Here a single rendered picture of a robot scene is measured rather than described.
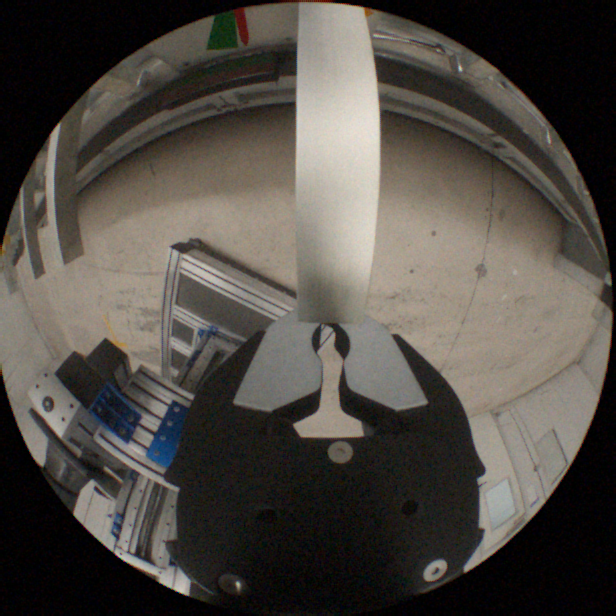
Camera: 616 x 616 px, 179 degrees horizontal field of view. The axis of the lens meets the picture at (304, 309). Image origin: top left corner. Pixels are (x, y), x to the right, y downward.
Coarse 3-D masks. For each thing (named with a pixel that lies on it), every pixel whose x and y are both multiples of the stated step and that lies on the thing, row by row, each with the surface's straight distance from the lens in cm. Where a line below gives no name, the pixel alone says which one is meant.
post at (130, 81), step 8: (120, 64) 42; (112, 72) 41; (120, 72) 42; (128, 72) 43; (136, 72) 44; (104, 80) 40; (112, 80) 41; (120, 80) 41; (128, 80) 42; (136, 80) 43; (96, 88) 42; (104, 88) 42; (112, 88) 43; (120, 88) 43; (128, 88) 43
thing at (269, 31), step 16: (256, 16) 31; (272, 16) 31; (288, 16) 31; (368, 16) 30; (176, 32) 32; (192, 32) 32; (208, 32) 32; (256, 32) 33; (272, 32) 33; (288, 32) 33; (144, 48) 34; (160, 48) 35; (176, 48) 35; (192, 48) 35; (240, 48) 35; (176, 64) 37; (192, 64) 38
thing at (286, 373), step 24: (288, 312) 10; (264, 336) 8; (288, 336) 8; (312, 336) 8; (264, 360) 7; (288, 360) 7; (312, 360) 7; (264, 384) 7; (288, 384) 7; (312, 384) 7; (264, 408) 6; (288, 408) 6; (312, 408) 7
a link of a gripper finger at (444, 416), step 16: (400, 336) 9; (416, 352) 9; (416, 368) 8; (432, 368) 8; (432, 384) 8; (448, 384) 8; (432, 400) 7; (448, 400) 8; (400, 416) 6; (416, 416) 7; (432, 416) 7; (448, 416) 7; (464, 416) 8; (432, 432) 7; (448, 432) 7; (464, 432) 7; (464, 448) 7; (480, 464) 7
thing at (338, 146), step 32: (320, 32) 11; (352, 32) 12; (320, 64) 10; (352, 64) 10; (320, 96) 8; (352, 96) 9; (320, 128) 8; (352, 128) 8; (320, 160) 7; (352, 160) 8; (320, 192) 7; (352, 192) 7; (320, 224) 7; (352, 224) 7; (320, 256) 7; (352, 256) 8; (320, 288) 8; (352, 288) 8; (320, 320) 9; (352, 320) 9
